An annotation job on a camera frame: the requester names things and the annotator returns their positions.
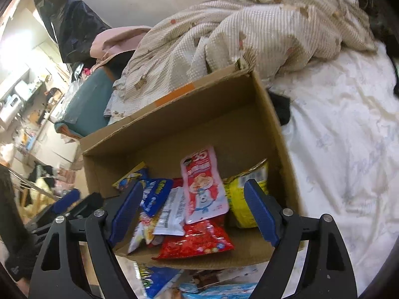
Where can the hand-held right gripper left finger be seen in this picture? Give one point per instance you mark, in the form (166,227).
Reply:
(126,215)

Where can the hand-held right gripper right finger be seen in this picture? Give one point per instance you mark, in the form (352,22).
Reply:
(261,213)

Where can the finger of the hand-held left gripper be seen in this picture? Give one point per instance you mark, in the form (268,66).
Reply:
(87,202)
(67,201)

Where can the small red white packet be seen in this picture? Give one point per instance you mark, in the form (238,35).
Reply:
(140,233)

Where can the small blue snack packet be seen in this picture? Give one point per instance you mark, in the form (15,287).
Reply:
(156,193)

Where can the red and white snack packet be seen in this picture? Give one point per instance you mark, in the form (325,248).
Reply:
(170,215)

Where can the pink snack pouch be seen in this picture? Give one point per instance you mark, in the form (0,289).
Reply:
(202,190)

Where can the red candy packet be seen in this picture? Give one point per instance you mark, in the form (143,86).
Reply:
(196,243)

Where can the dark brown snack bar packet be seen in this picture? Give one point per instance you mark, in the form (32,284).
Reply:
(209,278)

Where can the brown cardboard box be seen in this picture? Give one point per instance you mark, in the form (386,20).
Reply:
(193,124)

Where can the white kitchen cabinet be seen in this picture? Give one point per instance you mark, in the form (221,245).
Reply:
(53,143)

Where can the teal padded headboard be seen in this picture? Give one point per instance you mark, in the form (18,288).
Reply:
(87,102)

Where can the white water heater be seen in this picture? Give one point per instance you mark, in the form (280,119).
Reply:
(11,101)

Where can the crumpled clear plastic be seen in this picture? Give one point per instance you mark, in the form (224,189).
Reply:
(73,85)

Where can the pink cloth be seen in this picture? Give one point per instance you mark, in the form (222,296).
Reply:
(115,40)

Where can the black plastic bag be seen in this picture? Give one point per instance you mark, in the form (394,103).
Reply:
(71,21)

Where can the beige checked quilt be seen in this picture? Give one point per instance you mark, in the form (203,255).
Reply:
(249,21)

